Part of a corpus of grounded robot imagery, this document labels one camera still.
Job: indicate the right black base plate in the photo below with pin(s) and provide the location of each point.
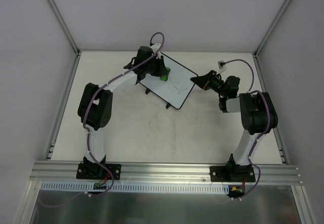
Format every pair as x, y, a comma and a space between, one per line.
232, 174

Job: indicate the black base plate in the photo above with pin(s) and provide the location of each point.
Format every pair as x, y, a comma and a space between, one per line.
114, 170
232, 174

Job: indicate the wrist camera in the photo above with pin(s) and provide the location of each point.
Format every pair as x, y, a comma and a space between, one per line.
222, 66
156, 48

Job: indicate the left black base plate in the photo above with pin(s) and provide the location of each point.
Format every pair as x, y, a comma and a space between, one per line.
114, 170

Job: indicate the aluminium mounting rail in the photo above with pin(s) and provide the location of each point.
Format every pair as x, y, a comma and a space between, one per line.
166, 173

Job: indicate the left aluminium frame post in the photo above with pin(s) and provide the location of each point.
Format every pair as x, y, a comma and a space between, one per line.
63, 25

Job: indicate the right aluminium frame post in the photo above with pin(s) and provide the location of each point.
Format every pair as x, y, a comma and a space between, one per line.
275, 21

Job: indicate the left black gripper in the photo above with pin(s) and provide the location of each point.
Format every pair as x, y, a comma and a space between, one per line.
160, 68

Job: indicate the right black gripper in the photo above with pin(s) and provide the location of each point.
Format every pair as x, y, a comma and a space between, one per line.
207, 81

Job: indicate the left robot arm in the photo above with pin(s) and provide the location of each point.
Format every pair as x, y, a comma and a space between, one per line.
95, 108

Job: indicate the white slotted cable duct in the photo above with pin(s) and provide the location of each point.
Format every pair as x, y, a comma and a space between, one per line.
130, 187

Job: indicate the green whiteboard eraser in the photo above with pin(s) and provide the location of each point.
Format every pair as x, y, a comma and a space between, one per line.
165, 77

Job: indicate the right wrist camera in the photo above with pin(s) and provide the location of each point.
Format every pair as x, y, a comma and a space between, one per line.
222, 66

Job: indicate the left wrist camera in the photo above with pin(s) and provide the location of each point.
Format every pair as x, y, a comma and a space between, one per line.
156, 48

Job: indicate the small black-framed whiteboard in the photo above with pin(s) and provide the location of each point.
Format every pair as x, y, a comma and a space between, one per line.
176, 89

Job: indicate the aluminium frame post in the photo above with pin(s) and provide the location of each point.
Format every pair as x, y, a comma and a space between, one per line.
275, 21
63, 25

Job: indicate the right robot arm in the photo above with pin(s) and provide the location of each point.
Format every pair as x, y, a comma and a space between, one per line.
258, 118

